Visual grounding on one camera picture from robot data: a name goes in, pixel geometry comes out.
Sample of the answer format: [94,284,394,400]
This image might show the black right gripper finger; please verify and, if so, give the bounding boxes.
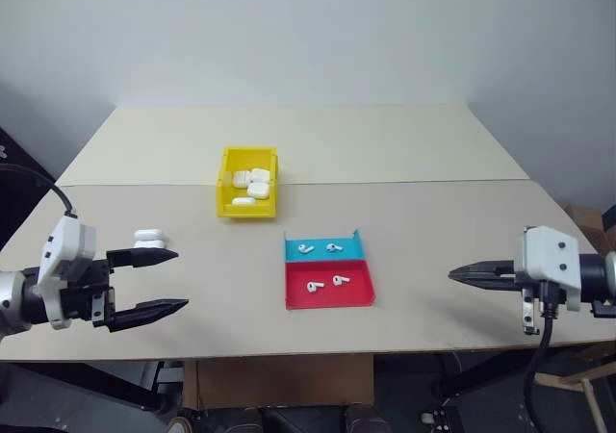
[448,259,520,280]
[449,273,522,293]

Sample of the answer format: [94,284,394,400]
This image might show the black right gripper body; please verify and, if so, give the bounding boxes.
[515,271,543,337]

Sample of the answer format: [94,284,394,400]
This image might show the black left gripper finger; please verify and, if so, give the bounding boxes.
[106,298,190,334]
[106,246,180,269]

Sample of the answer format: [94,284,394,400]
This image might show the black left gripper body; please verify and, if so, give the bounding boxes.
[58,253,117,329]

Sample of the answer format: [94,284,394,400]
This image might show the white earbud case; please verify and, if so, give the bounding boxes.
[133,228,166,250]

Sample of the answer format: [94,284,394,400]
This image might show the yellow plastic bin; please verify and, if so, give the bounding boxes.
[215,145,281,220]

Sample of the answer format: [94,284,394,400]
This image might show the brown cardboard box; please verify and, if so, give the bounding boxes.
[561,203,616,257]

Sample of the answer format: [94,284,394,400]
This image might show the dark rounded shape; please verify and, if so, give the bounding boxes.
[223,406,265,433]
[342,402,389,433]

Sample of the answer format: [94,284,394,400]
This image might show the brown cardboard panel under table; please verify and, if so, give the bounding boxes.
[182,354,375,411]

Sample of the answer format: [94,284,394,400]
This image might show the black panel with white mark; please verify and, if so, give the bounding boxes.
[0,124,60,254]

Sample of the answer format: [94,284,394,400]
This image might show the red shallow tray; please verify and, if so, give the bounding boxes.
[284,258,377,311]

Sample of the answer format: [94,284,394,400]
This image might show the blue shallow tray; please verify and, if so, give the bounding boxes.
[282,228,370,264]

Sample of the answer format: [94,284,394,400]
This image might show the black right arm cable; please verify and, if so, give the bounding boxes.
[523,278,563,433]

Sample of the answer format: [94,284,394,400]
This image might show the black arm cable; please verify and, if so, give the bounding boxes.
[0,163,79,220]
[523,278,563,433]

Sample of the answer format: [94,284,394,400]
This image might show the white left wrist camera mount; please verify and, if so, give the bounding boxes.
[37,215,98,331]

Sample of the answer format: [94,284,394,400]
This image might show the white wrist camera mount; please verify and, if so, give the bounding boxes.
[516,225,584,312]
[37,215,98,331]

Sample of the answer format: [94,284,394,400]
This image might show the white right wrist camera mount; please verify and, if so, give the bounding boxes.
[516,225,584,312]

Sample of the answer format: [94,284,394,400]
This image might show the black table leg frame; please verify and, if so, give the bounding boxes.
[0,360,187,414]
[430,348,548,401]

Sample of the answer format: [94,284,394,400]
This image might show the light wooden frame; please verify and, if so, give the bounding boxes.
[535,344,616,433]

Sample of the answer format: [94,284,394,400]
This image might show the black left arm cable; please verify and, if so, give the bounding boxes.
[0,163,79,220]

